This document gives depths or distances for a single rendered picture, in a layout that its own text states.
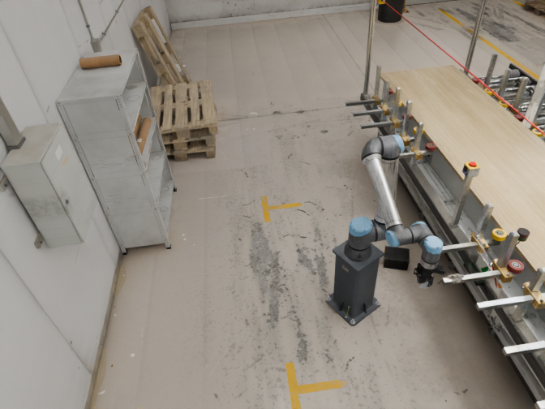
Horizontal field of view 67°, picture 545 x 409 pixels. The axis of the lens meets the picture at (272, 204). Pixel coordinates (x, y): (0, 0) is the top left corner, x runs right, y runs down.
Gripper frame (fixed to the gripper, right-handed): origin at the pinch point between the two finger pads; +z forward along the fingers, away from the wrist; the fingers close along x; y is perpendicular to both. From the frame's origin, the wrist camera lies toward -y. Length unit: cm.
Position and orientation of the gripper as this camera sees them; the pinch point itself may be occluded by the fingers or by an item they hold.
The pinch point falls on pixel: (425, 286)
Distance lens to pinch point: 255.9
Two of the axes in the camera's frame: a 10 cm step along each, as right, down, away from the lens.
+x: 1.5, 6.4, -7.5
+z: 0.6, 7.5, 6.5
